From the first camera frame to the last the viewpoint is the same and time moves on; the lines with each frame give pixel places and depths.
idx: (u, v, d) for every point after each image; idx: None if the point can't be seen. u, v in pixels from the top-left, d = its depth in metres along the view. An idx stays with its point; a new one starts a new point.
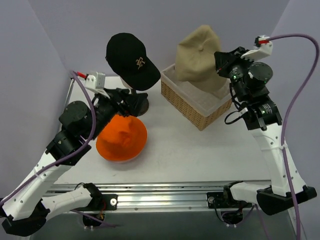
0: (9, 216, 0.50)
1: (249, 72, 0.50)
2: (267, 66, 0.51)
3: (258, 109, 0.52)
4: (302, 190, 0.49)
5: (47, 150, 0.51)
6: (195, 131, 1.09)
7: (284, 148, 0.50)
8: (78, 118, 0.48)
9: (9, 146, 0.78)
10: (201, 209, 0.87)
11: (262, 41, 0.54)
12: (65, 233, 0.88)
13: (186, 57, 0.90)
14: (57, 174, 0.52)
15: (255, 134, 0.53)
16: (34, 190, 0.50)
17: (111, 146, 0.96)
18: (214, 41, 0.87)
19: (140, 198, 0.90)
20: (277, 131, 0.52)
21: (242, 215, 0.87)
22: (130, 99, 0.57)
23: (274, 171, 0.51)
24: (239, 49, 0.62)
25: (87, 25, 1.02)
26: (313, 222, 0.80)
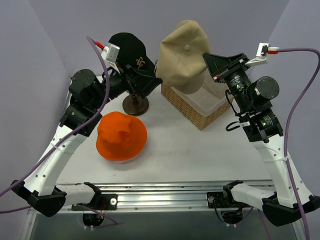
0: (34, 192, 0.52)
1: (256, 89, 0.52)
2: (274, 82, 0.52)
3: (260, 121, 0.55)
4: (309, 200, 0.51)
5: (61, 123, 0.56)
6: (194, 130, 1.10)
7: (288, 159, 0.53)
8: (88, 85, 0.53)
9: (11, 143, 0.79)
10: (201, 209, 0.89)
11: (273, 52, 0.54)
12: (65, 233, 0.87)
13: (174, 60, 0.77)
14: (75, 145, 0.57)
15: (258, 143, 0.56)
16: (55, 161, 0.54)
17: (112, 146, 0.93)
18: (204, 41, 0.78)
19: (140, 198, 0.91)
20: (280, 141, 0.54)
21: (241, 214, 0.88)
22: (139, 79, 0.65)
23: (279, 183, 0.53)
24: (242, 56, 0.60)
25: (86, 24, 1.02)
26: (312, 222, 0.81)
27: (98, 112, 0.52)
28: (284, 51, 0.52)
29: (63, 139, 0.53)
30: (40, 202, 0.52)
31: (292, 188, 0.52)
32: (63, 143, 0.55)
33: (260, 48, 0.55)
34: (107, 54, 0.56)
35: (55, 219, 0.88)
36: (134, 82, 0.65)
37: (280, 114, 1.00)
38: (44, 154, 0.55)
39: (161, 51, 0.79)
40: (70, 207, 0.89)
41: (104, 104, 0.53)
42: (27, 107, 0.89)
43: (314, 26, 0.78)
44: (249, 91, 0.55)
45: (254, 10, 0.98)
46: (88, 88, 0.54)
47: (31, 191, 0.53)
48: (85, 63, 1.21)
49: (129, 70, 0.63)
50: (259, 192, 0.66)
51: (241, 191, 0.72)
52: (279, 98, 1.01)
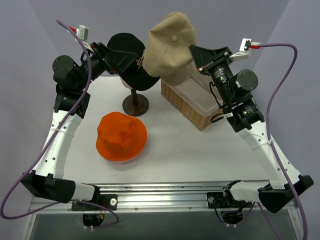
0: (48, 175, 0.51)
1: (237, 82, 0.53)
2: (253, 74, 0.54)
3: (242, 110, 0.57)
4: (299, 180, 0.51)
5: (56, 109, 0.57)
6: (194, 130, 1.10)
7: (272, 142, 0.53)
8: (71, 68, 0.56)
9: (11, 141, 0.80)
10: (202, 209, 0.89)
11: (255, 46, 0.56)
12: (64, 233, 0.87)
13: (161, 49, 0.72)
14: (73, 128, 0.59)
15: (242, 133, 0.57)
16: (60, 143, 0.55)
17: (112, 147, 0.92)
18: (190, 34, 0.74)
19: (140, 198, 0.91)
20: (262, 127, 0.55)
21: (241, 215, 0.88)
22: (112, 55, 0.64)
23: (268, 167, 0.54)
24: (226, 50, 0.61)
25: None
26: (312, 222, 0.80)
27: (85, 90, 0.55)
28: (265, 46, 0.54)
29: (65, 118, 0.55)
30: (58, 182, 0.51)
31: (280, 169, 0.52)
32: (64, 125, 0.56)
33: (243, 43, 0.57)
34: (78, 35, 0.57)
35: (54, 219, 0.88)
36: (108, 58, 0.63)
37: None
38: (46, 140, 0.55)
39: (148, 40, 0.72)
40: (70, 207, 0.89)
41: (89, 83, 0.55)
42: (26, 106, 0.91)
43: (310, 25, 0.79)
44: (231, 83, 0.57)
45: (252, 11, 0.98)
46: (72, 71, 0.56)
47: (44, 176, 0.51)
48: None
49: (100, 46, 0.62)
50: (255, 185, 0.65)
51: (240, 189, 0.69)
52: None
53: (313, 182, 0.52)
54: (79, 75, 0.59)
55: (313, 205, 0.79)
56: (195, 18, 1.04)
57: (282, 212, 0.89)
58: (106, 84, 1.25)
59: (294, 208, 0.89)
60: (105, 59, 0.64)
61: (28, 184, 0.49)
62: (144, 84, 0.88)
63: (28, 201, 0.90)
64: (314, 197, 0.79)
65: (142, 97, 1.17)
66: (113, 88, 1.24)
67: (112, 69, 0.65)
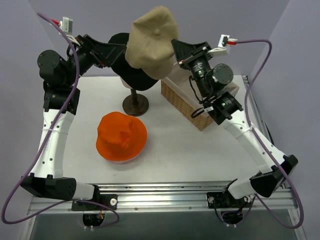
0: (48, 176, 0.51)
1: (213, 77, 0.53)
2: (228, 68, 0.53)
3: (220, 103, 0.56)
4: (284, 160, 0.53)
5: (46, 108, 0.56)
6: (194, 130, 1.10)
7: (253, 128, 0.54)
8: (58, 63, 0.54)
9: (10, 142, 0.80)
10: (202, 209, 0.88)
11: (232, 42, 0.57)
12: (65, 233, 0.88)
13: (142, 42, 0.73)
14: (67, 125, 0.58)
15: (224, 124, 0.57)
16: (55, 143, 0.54)
17: (112, 147, 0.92)
18: (173, 28, 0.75)
19: (140, 198, 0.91)
20: (242, 115, 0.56)
21: (242, 214, 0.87)
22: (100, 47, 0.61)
23: (254, 152, 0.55)
24: (206, 44, 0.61)
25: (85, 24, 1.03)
26: (313, 222, 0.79)
27: (75, 86, 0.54)
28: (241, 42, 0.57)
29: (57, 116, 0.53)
30: (58, 182, 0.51)
31: (265, 153, 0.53)
32: (56, 124, 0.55)
33: (221, 39, 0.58)
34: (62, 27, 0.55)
35: (54, 219, 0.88)
36: (96, 50, 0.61)
37: (281, 113, 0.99)
38: (41, 142, 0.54)
39: (131, 33, 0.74)
40: (70, 207, 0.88)
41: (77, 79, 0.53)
42: (25, 107, 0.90)
43: (311, 26, 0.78)
44: (208, 77, 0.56)
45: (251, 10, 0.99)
46: (59, 66, 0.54)
47: (44, 177, 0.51)
48: None
49: (86, 39, 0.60)
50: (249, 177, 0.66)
51: (237, 185, 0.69)
52: (279, 96, 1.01)
53: (297, 160, 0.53)
54: (67, 70, 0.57)
55: (313, 206, 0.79)
56: (195, 18, 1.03)
57: (283, 212, 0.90)
58: (107, 84, 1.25)
59: (294, 208, 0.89)
60: (93, 52, 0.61)
61: (28, 187, 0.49)
62: (144, 83, 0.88)
63: (28, 202, 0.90)
64: (314, 198, 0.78)
65: (142, 97, 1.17)
66: (113, 87, 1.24)
67: (101, 62, 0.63)
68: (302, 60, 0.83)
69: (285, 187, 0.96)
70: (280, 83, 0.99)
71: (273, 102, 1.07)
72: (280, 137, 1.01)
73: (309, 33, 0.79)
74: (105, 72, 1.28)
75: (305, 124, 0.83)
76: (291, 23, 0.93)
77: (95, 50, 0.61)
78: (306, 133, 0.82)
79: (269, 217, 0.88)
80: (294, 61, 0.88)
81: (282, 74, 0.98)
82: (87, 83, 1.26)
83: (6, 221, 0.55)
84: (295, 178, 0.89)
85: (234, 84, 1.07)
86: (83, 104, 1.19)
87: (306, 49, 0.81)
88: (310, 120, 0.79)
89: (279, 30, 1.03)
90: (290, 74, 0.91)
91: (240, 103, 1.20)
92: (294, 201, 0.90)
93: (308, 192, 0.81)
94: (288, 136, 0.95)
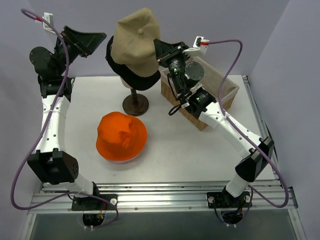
0: (54, 149, 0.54)
1: (185, 74, 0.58)
2: (199, 65, 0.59)
3: (195, 98, 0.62)
4: (261, 142, 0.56)
5: (45, 95, 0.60)
6: (194, 131, 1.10)
7: (228, 116, 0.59)
8: (49, 57, 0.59)
9: (9, 143, 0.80)
10: (201, 209, 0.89)
11: (205, 43, 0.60)
12: (65, 235, 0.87)
13: (125, 39, 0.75)
14: (65, 109, 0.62)
15: (202, 117, 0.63)
16: (57, 122, 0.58)
17: (112, 147, 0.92)
18: (156, 28, 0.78)
19: (141, 198, 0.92)
20: (216, 106, 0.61)
21: (242, 214, 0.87)
22: (81, 39, 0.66)
23: (232, 139, 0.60)
24: (181, 44, 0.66)
25: (85, 24, 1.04)
26: (313, 221, 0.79)
27: (66, 72, 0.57)
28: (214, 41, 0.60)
29: (56, 98, 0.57)
30: (65, 153, 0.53)
31: (242, 137, 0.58)
32: (55, 106, 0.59)
33: (195, 40, 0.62)
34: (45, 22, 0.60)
35: (55, 219, 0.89)
36: (80, 42, 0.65)
37: (281, 113, 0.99)
38: (44, 122, 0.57)
39: (115, 31, 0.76)
40: (70, 207, 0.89)
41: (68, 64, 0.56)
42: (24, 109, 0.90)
43: (312, 27, 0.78)
44: (181, 73, 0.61)
45: (250, 10, 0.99)
46: (51, 60, 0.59)
47: (50, 151, 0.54)
48: (85, 64, 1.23)
49: (69, 32, 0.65)
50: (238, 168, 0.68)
51: (230, 181, 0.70)
52: (278, 96, 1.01)
53: (274, 142, 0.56)
54: (58, 62, 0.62)
55: (313, 206, 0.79)
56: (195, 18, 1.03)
57: (283, 212, 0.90)
58: (107, 84, 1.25)
59: (293, 207, 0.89)
60: (78, 44, 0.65)
61: (35, 162, 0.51)
62: (143, 84, 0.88)
63: (28, 201, 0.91)
64: (314, 199, 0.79)
65: (142, 97, 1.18)
66: (113, 87, 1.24)
67: (84, 51, 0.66)
68: (300, 59, 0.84)
69: (285, 187, 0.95)
70: (281, 83, 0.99)
71: (272, 102, 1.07)
72: (280, 138, 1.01)
73: (308, 33, 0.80)
74: (105, 72, 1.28)
75: (304, 123, 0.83)
76: (289, 23, 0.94)
77: (80, 42, 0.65)
78: (306, 132, 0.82)
79: (268, 217, 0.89)
80: (293, 60, 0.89)
81: (281, 73, 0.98)
82: (87, 83, 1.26)
83: (17, 206, 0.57)
84: (295, 179, 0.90)
85: (235, 84, 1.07)
86: (83, 104, 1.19)
87: (307, 51, 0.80)
88: (309, 119, 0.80)
89: (278, 30, 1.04)
90: (290, 73, 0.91)
91: (241, 102, 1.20)
92: (294, 201, 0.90)
93: (309, 191, 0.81)
94: (288, 135, 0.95)
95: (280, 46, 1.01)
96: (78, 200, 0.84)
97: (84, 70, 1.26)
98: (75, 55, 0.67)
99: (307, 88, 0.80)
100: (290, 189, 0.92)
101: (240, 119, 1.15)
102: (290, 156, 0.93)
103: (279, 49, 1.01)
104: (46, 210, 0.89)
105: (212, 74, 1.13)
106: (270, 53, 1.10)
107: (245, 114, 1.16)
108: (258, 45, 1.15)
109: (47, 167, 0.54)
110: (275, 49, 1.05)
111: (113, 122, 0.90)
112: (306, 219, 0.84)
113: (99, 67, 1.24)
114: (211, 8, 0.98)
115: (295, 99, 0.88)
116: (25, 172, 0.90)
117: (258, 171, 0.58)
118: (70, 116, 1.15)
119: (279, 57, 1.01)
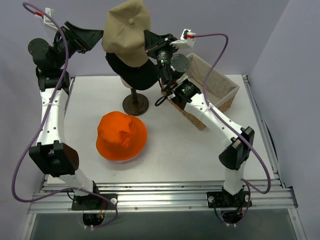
0: (56, 141, 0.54)
1: (171, 66, 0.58)
2: (184, 57, 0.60)
3: (181, 90, 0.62)
4: (242, 132, 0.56)
5: (43, 88, 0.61)
6: (194, 130, 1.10)
7: (211, 107, 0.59)
8: (48, 48, 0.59)
9: (10, 142, 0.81)
10: (202, 209, 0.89)
11: (190, 36, 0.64)
12: (65, 235, 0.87)
13: (115, 29, 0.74)
14: (63, 102, 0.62)
15: (187, 107, 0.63)
16: (56, 114, 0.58)
17: (112, 147, 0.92)
18: (147, 19, 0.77)
19: (140, 198, 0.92)
20: (201, 97, 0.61)
21: (241, 214, 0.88)
22: (81, 33, 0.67)
23: (216, 129, 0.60)
24: (169, 36, 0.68)
25: (85, 24, 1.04)
26: (314, 221, 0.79)
27: (65, 65, 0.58)
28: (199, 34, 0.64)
29: (55, 91, 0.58)
30: (66, 145, 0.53)
31: (224, 127, 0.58)
32: (54, 100, 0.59)
33: (183, 33, 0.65)
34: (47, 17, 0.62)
35: (55, 218, 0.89)
36: (79, 36, 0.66)
37: (282, 112, 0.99)
38: (43, 115, 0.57)
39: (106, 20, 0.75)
40: (70, 207, 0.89)
41: (68, 58, 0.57)
42: None
43: (311, 27, 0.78)
44: (167, 65, 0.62)
45: (249, 9, 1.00)
46: (49, 51, 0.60)
47: (52, 143, 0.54)
48: (85, 64, 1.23)
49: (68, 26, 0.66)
50: None
51: (225, 179, 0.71)
52: (279, 95, 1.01)
53: (254, 131, 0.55)
54: (56, 54, 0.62)
55: (313, 206, 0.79)
56: (195, 18, 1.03)
57: (283, 211, 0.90)
58: (107, 84, 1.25)
59: (293, 207, 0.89)
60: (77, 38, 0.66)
61: (36, 154, 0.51)
62: (143, 83, 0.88)
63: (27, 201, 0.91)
64: (313, 199, 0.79)
65: (142, 97, 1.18)
66: (113, 87, 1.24)
67: (83, 47, 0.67)
68: (300, 59, 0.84)
69: (286, 186, 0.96)
70: (280, 83, 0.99)
71: (272, 101, 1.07)
72: (280, 137, 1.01)
73: (308, 32, 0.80)
74: (105, 72, 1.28)
75: (304, 122, 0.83)
76: (289, 22, 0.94)
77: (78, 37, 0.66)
78: (305, 131, 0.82)
79: (268, 217, 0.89)
80: (293, 59, 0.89)
81: (281, 73, 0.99)
82: (87, 83, 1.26)
83: (20, 199, 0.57)
84: (295, 179, 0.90)
85: (235, 84, 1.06)
86: (84, 104, 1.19)
87: (306, 51, 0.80)
88: (309, 119, 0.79)
89: (278, 30, 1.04)
90: (290, 73, 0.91)
91: (241, 102, 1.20)
92: (294, 201, 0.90)
93: (309, 191, 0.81)
94: (287, 134, 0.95)
95: (279, 45, 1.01)
96: (78, 201, 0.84)
97: (84, 70, 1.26)
98: (73, 50, 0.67)
99: (306, 87, 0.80)
100: (290, 189, 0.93)
101: (240, 119, 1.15)
102: (290, 156, 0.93)
103: (278, 49, 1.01)
104: (47, 210, 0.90)
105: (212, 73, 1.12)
106: (269, 52, 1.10)
107: (246, 114, 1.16)
108: (258, 45, 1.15)
109: (48, 158, 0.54)
110: (275, 49, 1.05)
111: (112, 117, 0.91)
112: (306, 219, 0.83)
113: (99, 67, 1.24)
114: (211, 7, 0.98)
115: (295, 98, 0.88)
116: (25, 172, 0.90)
117: (240, 160, 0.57)
118: (70, 116, 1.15)
119: (279, 57, 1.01)
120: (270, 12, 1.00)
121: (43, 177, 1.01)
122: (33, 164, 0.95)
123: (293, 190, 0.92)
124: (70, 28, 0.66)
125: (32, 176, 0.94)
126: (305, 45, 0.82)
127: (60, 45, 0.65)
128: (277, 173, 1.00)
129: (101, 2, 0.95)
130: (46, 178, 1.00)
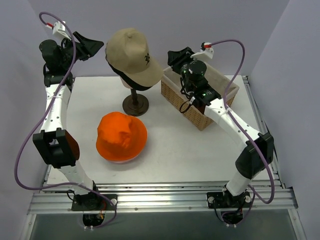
0: (58, 129, 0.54)
1: (190, 69, 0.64)
2: (202, 63, 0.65)
3: (201, 94, 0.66)
4: (259, 137, 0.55)
5: (48, 84, 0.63)
6: (194, 131, 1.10)
7: (229, 111, 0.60)
8: (56, 46, 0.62)
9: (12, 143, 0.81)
10: (202, 209, 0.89)
11: (207, 45, 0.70)
12: (65, 235, 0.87)
13: (117, 46, 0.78)
14: (66, 98, 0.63)
15: (206, 112, 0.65)
16: (60, 106, 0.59)
17: (112, 147, 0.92)
18: (141, 35, 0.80)
19: (140, 198, 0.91)
20: (220, 102, 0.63)
21: (242, 214, 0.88)
22: (86, 42, 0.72)
23: (232, 133, 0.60)
24: (188, 50, 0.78)
25: (86, 26, 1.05)
26: (314, 222, 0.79)
27: (70, 67, 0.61)
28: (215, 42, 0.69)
29: (60, 85, 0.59)
30: (67, 132, 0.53)
31: (240, 131, 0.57)
32: (58, 93, 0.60)
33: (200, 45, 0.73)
34: (59, 26, 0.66)
35: (55, 219, 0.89)
36: (85, 44, 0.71)
37: (281, 113, 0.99)
38: (47, 106, 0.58)
39: (112, 40, 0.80)
40: (70, 207, 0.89)
41: (73, 63, 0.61)
42: (25, 109, 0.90)
43: (311, 28, 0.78)
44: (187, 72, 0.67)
45: (249, 11, 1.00)
46: (57, 49, 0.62)
47: (54, 132, 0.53)
48: (85, 64, 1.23)
49: (76, 35, 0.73)
50: None
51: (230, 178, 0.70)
52: (278, 96, 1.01)
53: (273, 138, 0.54)
54: (61, 54, 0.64)
55: (313, 206, 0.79)
56: (195, 19, 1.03)
57: (283, 212, 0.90)
58: (107, 84, 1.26)
59: (294, 207, 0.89)
60: (83, 45, 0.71)
61: (40, 140, 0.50)
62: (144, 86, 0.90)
63: (28, 201, 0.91)
64: (313, 199, 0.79)
65: (142, 97, 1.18)
66: (113, 88, 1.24)
67: (87, 53, 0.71)
68: (299, 60, 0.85)
69: (286, 187, 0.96)
70: (280, 84, 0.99)
71: (271, 102, 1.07)
72: (280, 138, 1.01)
73: (307, 33, 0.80)
74: (105, 73, 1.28)
75: (303, 122, 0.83)
76: (289, 24, 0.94)
77: (83, 44, 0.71)
78: (305, 132, 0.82)
79: (269, 217, 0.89)
80: (292, 60, 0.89)
81: (280, 73, 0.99)
82: (87, 83, 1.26)
83: (20, 183, 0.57)
84: (295, 179, 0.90)
85: (234, 84, 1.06)
86: (83, 104, 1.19)
87: (305, 52, 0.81)
88: (311, 119, 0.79)
89: (277, 31, 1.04)
90: (289, 73, 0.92)
91: (241, 103, 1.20)
92: (295, 201, 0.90)
93: (309, 191, 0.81)
94: (287, 134, 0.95)
95: (279, 46, 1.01)
96: (78, 201, 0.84)
97: (84, 71, 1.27)
98: (77, 56, 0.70)
99: (306, 88, 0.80)
100: (290, 189, 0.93)
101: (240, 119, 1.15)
102: (290, 156, 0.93)
103: (278, 49, 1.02)
104: (47, 210, 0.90)
105: (212, 73, 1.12)
106: (269, 53, 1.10)
107: (246, 114, 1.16)
108: (258, 46, 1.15)
109: (50, 147, 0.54)
110: (275, 49, 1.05)
111: (112, 118, 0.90)
112: (306, 220, 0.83)
113: (99, 68, 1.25)
114: (210, 8, 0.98)
115: (295, 99, 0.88)
116: (27, 172, 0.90)
117: (257, 167, 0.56)
118: (70, 116, 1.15)
119: (278, 57, 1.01)
120: (269, 14, 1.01)
121: (43, 178, 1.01)
122: (32, 164, 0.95)
123: (293, 190, 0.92)
124: (78, 37, 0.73)
125: (32, 177, 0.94)
126: (304, 45, 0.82)
127: (67, 50, 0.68)
128: (277, 173, 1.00)
129: (102, 3, 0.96)
130: (46, 179, 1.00)
